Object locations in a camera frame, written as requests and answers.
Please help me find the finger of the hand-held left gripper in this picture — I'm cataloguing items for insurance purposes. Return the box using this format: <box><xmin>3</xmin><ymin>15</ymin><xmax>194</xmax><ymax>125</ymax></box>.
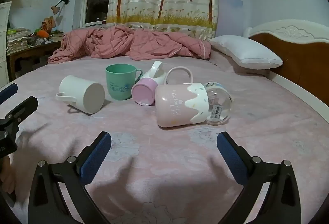
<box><xmin>0</xmin><ymin>96</ymin><xmax>39</xmax><ymax>135</ymax></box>
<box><xmin>0</xmin><ymin>83</ymin><xmax>19</xmax><ymax>105</ymax></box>

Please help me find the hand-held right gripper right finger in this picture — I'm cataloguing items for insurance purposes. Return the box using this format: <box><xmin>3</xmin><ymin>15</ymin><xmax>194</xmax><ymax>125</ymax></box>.
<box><xmin>217</xmin><ymin>131</ymin><xmax>302</xmax><ymax>224</ymax></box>

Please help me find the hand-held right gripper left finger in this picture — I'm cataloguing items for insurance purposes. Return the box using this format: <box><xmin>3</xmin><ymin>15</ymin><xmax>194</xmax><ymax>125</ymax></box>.
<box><xmin>28</xmin><ymin>131</ymin><xmax>112</xmax><ymax>224</ymax></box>

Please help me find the clear glass cup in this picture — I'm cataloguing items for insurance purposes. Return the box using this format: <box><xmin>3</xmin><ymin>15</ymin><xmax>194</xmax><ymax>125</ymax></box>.
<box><xmin>204</xmin><ymin>82</ymin><xmax>232</xmax><ymax>126</ymax></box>

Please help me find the pink cup with white glaze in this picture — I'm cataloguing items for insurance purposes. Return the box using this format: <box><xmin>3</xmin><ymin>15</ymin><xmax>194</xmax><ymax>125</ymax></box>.
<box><xmin>154</xmin><ymin>66</ymin><xmax>208</xmax><ymax>128</ymax></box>

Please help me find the purple and white cup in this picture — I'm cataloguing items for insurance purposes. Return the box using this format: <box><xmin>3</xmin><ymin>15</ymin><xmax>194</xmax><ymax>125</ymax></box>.
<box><xmin>131</xmin><ymin>61</ymin><xmax>167</xmax><ymax>106</ymax></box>

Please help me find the green cup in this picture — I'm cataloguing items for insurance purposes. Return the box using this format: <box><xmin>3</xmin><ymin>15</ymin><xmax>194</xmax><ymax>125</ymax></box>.
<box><xmin>105</xmin><ymin>64</ymin><xmax>143</xmax><ymax>101</ymax></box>

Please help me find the person's left hand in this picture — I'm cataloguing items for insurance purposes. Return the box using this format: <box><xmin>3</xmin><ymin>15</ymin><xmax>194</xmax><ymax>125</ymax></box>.
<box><xmin>0</xmin><ymin>156</ymin><xmax>16</xmax><ymax>195</ymax></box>

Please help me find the dark wooden desk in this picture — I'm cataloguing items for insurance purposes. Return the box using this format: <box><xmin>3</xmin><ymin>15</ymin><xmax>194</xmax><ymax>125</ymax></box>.
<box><xmin>6</xmin><ymin>40</ymin><xmax>62</xmax><ymax>83</ymax></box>

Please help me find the white cabinet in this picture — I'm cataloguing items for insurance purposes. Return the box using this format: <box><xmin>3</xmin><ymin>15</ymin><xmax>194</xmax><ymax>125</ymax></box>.
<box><xmin>0</xmin><ymin>1</ymin><xmax>12</xmax><ymax>88</ymax></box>

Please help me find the stack of papers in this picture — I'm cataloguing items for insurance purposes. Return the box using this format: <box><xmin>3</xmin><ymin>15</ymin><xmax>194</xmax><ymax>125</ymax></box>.
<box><xmin>6</xmin><ymin>27</ymin><xmax>65</xmax><ymax>55</ymax></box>

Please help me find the brown printed box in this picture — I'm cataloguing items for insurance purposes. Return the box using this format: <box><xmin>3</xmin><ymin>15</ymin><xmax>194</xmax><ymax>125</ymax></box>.
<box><xmin>42</xmin><ymin>16</ymin><xmax>56</xmax><ymax>31</ymax></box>

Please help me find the white pillow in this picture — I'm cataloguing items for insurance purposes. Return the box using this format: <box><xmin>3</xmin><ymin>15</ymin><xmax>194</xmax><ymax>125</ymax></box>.
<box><xmin>209</xmin><ymin>35</ymin><xmax>284</xmax><ymax>70</ymax></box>

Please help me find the pink checked blanket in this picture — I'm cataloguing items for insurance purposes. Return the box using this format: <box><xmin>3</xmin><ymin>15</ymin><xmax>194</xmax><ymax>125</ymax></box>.
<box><xmin>48</xmin><ymin>25</ymin><xmax>212</xmax><ymax>64</ymax></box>

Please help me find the white and brown headboard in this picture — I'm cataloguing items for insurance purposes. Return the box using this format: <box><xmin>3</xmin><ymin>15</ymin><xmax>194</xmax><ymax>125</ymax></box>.
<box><xmin>243</xmin><ymin>20</ymin><xmax>329</xmax><ymax>109</ymax></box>

